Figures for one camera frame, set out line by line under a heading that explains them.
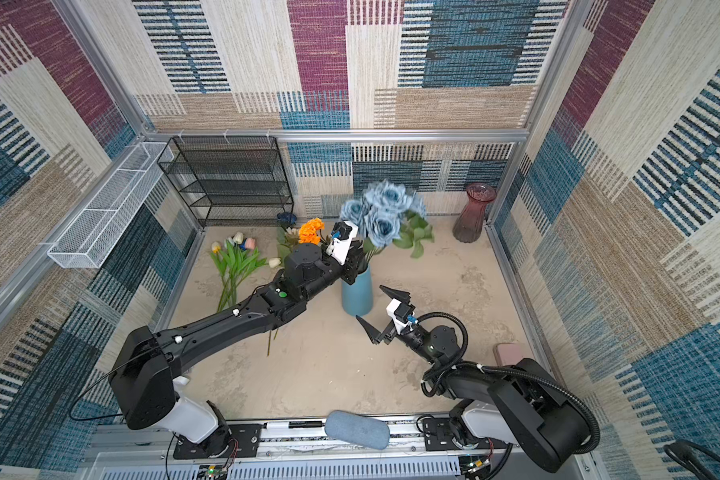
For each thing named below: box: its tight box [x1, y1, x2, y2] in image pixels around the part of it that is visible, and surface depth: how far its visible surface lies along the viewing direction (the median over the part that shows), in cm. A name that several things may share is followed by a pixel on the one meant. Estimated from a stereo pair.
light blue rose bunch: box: [340, 180, 435, 268], surface depth 66 cm
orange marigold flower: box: [298, 217, 324, 245], surface depth 73 cm
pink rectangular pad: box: [493, 342, 523, 367], surface depth 89 cm
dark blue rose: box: [277, 212, 297, 227], surface depth 116 cm
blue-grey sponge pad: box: [324, 410, 391, 450], surface depth 74 cm
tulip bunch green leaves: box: [210, 232, 282, 312], surface depth 107 cm
